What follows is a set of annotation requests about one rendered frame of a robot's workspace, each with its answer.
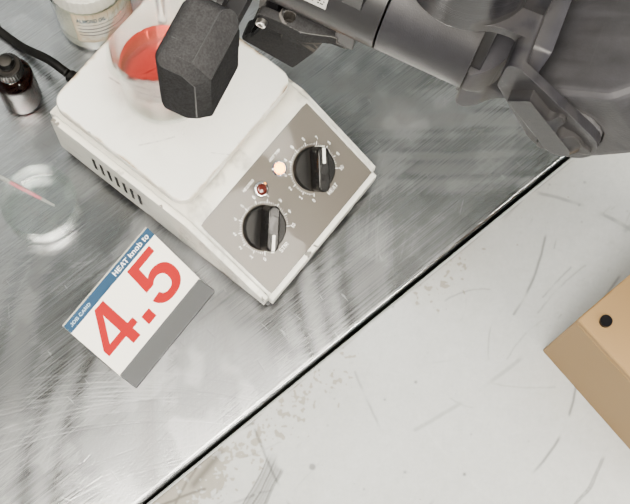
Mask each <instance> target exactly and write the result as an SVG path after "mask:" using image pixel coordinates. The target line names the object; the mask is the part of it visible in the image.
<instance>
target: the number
mask: <svg viewBox="0 0 630 504"><path fill-rule="evenodd" d="M191 277H192V276H191V275H190V274H189V273H188V272H187V271H186V270H185V269H184V268H183V267H182V266H181V265H180V264H179V263H178V262H177V261H176V260H175V259H174V258H173V257H172V256H171V255H170V254H169V253H168V252H167V251H165V250H164V249H163V248H162V247H161V246H160V245H159V244H158V243H157V242H156V241H155V240H154V239H153V238H151V240H150V241H149V242H148V243H147V244H146V245H145V247H144V248H143V249H142V250H141V251H140V253H139V254H138V255H137V256H136V257H135V259H134V260H133V261H132V262H131V263H130V264H129V266H128V267H127V268H126V269H125V270H124V272H123V273H122V274H121V275H120V276H119V278H118V279H117V280H116V281H115V282H114V283H113V285H112V286H111V287H110V288H109V289H108V291H107V292H106V293H105V294H104V295H103V297H102V298H101V299H100V300H99V301H98V302H97V304H96V305H95V306H94V307H93V308H92V310H91V311H90V312H89V313H88V314H87V316H86V317H85V318H84V319H83V320H82V321H81V323H80V324H79V325H78V326H77V327H76V329H75V330H74V331H75V332H76V333H77V334H79V335H80V336H81V337H82V338H83V339H84V340H85V341H87V342H88V343H89V344H90V345H91V346H92V347H94V348H95V349H96V350H97V351H98V352H99V353H100V354H102V355H103V356H104V357H105V358H106V359H107V360H108V361H110V362H111V363H112V364H113V365H114V366H115V367H116V368H117V367H118V365H119V364H120V363H121V362H122V361H123V359H124V358H125V357H126V356H127V355H128V353H129V352H130V351H131V350H132V348H133V347H134V346H135V345H136V344H137V342H138V341H139V340H140V339H141V338H142V336H143V335H144V334H145V333H146V332H147V330H148V329H149V328H150V327H151V325H152V324H153V323H154V322H155V321H156V319H157V318H158V317H159V316H160V315H161V313H162V312H163V311H164V310H165V308H166V307H167V306H168V305H169V304H170V302H171V301H172V300H173V299H174V298H175V296H176V295H177V294H178V293H179V291H180V290H181V289H182V288H183V287H184V285H185V284H186V283H187V282H188V281H189V279H190V278H191Z"/></svg>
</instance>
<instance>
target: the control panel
mask: <svg viewBox="0 0 630 504"><path fill-rule="evenodd" d="M312 146H325V147H326V148H327V149H328V150H329V153H330V154H331V156H332V157H333V159H334V162H335V175H334V178H333V180H332V182H331V184H330V188H329V190H328V191H327V192H312V191H307V190H305V189H303V188H302V187H301V186H300V185H299V184H298V183H297V182H296V180H295V177H294V173H293V165H294V161H295V158H296V157H297V155H298V154H299V153H300V152H301V151H302V150H303V149H305V148H307V147H312ZM277 163H282V164H283V165H284V166H285V170H284V172H283V173H282V174H277V173H276V172H275V170H274V167H275V165H276V164H277ZM371 173H372V172H371V171H370V170H369V168H368V167H367V166H366V165H365V164H364V163H363V162H362V161H361V160H360V159H359V158H358V157H357V156H356V155H355V153H354V152H353V151H352V150H351V149H350V148H349V147H348V146H347V145H346V144H345V143H344V142H343V141H342V140H341V139H340V138H339V137H338V135H337V134H336V133H335V132H334V131H333V130H332V129H331V128H330V127H329V126H328V125H327V124H326V123H325V122H324V121H323V120H322V118H321V117H320V116H319V115H318V114H317V113H316V112H315V111H314V110H313V109H312V108H311V107H310V106H309V105H308V104H307V103H306V104H305V105H304V106H303V107H302V108H301V109H300V110H299V111H298V112H297V114H296V115H295V116H294V117H293V118H292V119H291V121H290V122H289V123H288V124H287V125H286V126H285V128H284V129H283V130H282V131H281V132H280V133H279V135H278V136H277V137H276V138H275V139H274V140H273V142H272V143H271V144H270V145H269V146H268V147H267V149H266V150H265V151H264V152H263V153H262V154H261V155H260V157H259V158H258V159H257V160H256V161H255V162H254V164H253V165H252V166H251V167H250V168H249V169H248V171H247V172H246V173H245V174H244V175H243V176H242V178H241V179H240V180H239V181H238V182H237V183H236V185H235V186H234V187H233V188H232V189H231V190H230V192H229V193H228V194H227V195H226V196H225V197H224V199H223V200H222V201H221V202H220V203H219V204H218V206H217V207H216V208H215V209H214V210H213V211H212V212H211V214H210V215H209V216H208V217H207V218H206V219H205V221H204V222H203V224H202V225H201V226H202V227H203V229H204V230H205V231H206V232H207V233H208V234H209V235H210V236H211V237H212V238H214V239H215V240H216V241H217V242H218V243H219V244H220V245H221V246H222V247H223V248H224V249H225V250H226V251H227V252H228V253H229V254H230V255H231V256H232V257H233V258H234V259H235V260H236V261H237V262H238V263H240V264H241V265H242V266H243V267H244V268H245V269H246V270H247V271H248V272H249V273H250V274H251V275H252V276H253V277H254V278H255V279H256V280H257V281H258V282H259V283H260V284H261V285H262V286H263V287H264V288H265V289H267V290H268V291H269V292H270V293H271V294H272V292H273V291H274V290H275V289H276V288H277V287H278V286H279V284H280V283H281V282H282V281H283V279H284V278H285V277H286V276H287V275H288V273H289V272H290V271H291V270H292V269H293V267H294V266H295V265H296V264H297V263H298V261H299V260H300V259H301V258H302V257H303V255H304V254H305V253H306V252H307V250H308V249H309V248H310V247H311V246H312V244H313V243H314V242H315V241H316V240H317V238H318V237H319V236H320V235H321V234H322V232H323V231H324V230H325V229H326V228H327V226H328V225H329V224H330V223H331V221H332V220H333V219H334V218H335V217H336V215H337V214H338V213H339V212H340V211H341V209H342V208H343V207H344V206H345V205H346V203H347V202H348V201H349V200H350V199H351V197H352V196H353V195H354V194H355V192H356V191H357V190H358V189H359V188H360V186H361V185H362V184H363V183H364V182H365V180H366V179H367V178H368V177H369V175H370V174H371ZM259 184H264V185H265V186H266V187H267V192H266V193H265V194H264V195H259V194H258V193H257V191H256V188H257V186H258V185H259ZM260 205H271V206H277V207H278V208H279V209H280V212H281V213H282V214H283V216H284V218H285V221H286V234H285V237H284V239H283V241H282V242H281V243H280V244H279V246H278V249H277V251H275V252H274V253H268V252H264V251H261V250H257V249H255V248H253V247H252V246H250V245H249V244H248V242H247V241H246V239H245V237H244V234H243V223H244V219H245V217H246V215H247V214H248V213H249V212H250V211H251V210H252V209H253V208H255V207H257V206H260Z"/></svg>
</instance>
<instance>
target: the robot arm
mask: <svg viewBox="0 0 630 504"><path fill-rule="evenodd" d="M251 2H252V0H185V1H184V2H183V3H182V5H181V6H180V8H179V10H178V12H177V14H176V16H175V17H174V19H173V21H172V23H171V25H170V26H169V28H168V30H167V32H166V34H165V36H164V37H163V39H162V41H161V43H160V45H159V46H158V48H157V50H156V53H155V60H156V67H157V74H158V81H159V88H160V95H161V101H162V103H163V105H164V107H165V108H166V109H168V110H170V111H172V112H175V113H177V114H179V115H181V116H183V117H186V118H194V119H198V118H203V117H208V116H212V115H213V114H214V112H215V110H216V108H217V106H218V104H219V102H220V100H221V98H222V96H223V95H224V93H225V91H226V89H227V87H228V85H229V83H230V81H231V79H232V78H233V76H234V74H235V72H236V70H237V68H238V51H239V37H240V30H239V25H240V23H241V21H242V19H243V17H244V15H245V13H246V11H247V10H248V8H249V6H250V4H251ZM242 39H243V40H244V41H246V42H248V43H250V44H251V45H253V46H255V47H257V48H259V49H260V50H262V51H264V52H266V53H267V54H269V55H271V56H273V57H274V58H276V59H278V60H280V61H281V62H283V63H285V64H287V65H289V66H290V67H295V66H296V65H298V64H299V63H300V62H302V61H303V60H304V59H306V58H307V57H309V56H310V55H311V54H313V53H314V52H315V51H316V50H317V49H318V48H319V47H320V45H321V44H322V43H326V44H333V45H335V46H338V47H340V48H343V49H350V50H353V48H354V46H355V44H356V42H357V41H358V42H360V43H362V44H364V45H367V46H369V47H371V48H373V47H374V49H376V50H378V51H380V52H382V53H385V54H387V55H389V56H391V57H393V58H395V59H398V60H400V61H402V62H404V63H406V64H409V65H411V66H413V67H415V68H417V69H419V70H422V71H424V72H426V73H428V74H430V75H433V76H435V77H437V78H439V79H441V80H444V81H446V82H448V83H450V84H452V85H454V86H457V88H456V90H457V91H458V93H457V95H456V97H455V101H456V103H457V104H458V105H460V106H463V107H467V106H475V105H478V104H480V103H482V102H484V101H486V100H489V99H494V98H505V99H506V101H507V103H508V104H509V106H510V108H511V109H512V111H513V113H514V114H515V116H516V118H517V119H518V121H519V123H520V124H521V126H522V128H523V130H524V131H525V133H526V135H527V136H528V137H529V138H530V139H531V141H532V142H534V143H535V144H536V146H537V147H539V148H541V149H545V150H547V151H549V152H550V153H552V154H554V155H558V156H565V157H570V158H585V157H590V156H594V155H608V154H620V153H630V0H259V8H258V10H257V12H256V15H255V17H254V19H252V20H250V21H249V22H248V23H247V25H246V28H245V30H244V32H243V35H242Z"/></svg>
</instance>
